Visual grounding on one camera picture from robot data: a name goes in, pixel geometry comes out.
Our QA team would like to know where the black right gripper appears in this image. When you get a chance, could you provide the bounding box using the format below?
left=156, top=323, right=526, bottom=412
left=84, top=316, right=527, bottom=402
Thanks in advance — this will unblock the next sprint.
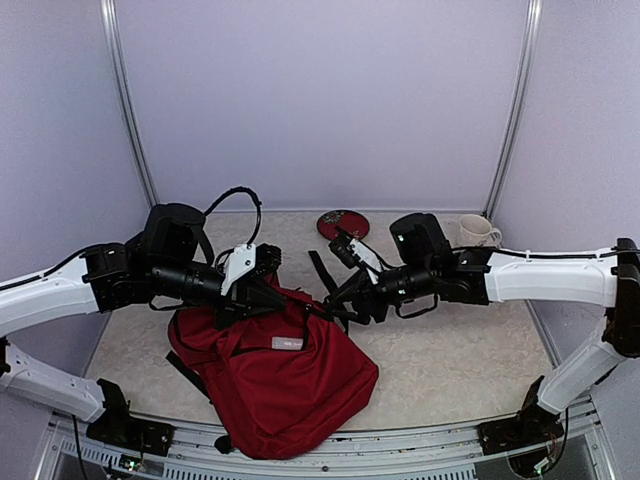
left=323, top=261, right=436, bottom=327

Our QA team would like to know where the red student backpack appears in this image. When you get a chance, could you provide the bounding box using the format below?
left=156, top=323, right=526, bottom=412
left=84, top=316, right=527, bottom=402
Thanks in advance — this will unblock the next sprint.
left=168, top=273, right=379, bottom=460

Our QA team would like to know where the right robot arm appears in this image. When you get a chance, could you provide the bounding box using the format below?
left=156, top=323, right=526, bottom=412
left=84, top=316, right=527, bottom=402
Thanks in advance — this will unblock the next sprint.
left=326, top=213, right=639, bottom=444

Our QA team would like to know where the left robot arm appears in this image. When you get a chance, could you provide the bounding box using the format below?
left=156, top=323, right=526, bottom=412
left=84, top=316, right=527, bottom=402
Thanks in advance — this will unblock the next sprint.
left=1, top=203, right=286, bottom=445

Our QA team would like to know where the white ceramic mug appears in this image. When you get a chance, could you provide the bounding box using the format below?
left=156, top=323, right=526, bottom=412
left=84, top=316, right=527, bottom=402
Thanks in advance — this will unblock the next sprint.
left=458, top=214, right=502, bottom=247

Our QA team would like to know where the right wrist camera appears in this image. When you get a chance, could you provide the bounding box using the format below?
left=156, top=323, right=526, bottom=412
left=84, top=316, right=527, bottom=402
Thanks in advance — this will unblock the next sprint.
left=329, top=227, right=383, bottom=285

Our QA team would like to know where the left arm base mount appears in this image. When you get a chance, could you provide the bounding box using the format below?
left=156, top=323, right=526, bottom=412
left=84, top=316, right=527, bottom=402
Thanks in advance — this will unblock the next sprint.
left=86, top=379, right=174, bottom=457

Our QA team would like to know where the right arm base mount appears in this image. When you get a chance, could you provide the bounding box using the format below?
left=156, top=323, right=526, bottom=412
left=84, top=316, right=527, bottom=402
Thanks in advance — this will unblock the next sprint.
left=477, top=376, right=565, bottom=455

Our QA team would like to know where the aluminium front rail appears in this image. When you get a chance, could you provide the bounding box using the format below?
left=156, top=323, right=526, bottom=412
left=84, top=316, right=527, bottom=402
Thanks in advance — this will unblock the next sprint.
left=34, top=394, right=621, bottom=480

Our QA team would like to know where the right aluminium frame post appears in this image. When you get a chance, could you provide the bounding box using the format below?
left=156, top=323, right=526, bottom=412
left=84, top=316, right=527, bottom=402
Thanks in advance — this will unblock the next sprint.
left=483, top=0, right=543, bottom=220

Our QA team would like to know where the aluminium frame post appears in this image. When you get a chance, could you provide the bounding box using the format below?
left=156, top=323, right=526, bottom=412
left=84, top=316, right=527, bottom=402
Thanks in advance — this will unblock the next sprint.
left=483, top=0, right=543, bottom=220
left=100, top=0, right=159, bottom=207

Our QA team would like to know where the left aluminium frame post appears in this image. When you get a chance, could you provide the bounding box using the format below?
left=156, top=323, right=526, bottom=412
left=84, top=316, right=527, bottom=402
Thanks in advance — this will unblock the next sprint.
left=100, top=0, right=159, bottom=207

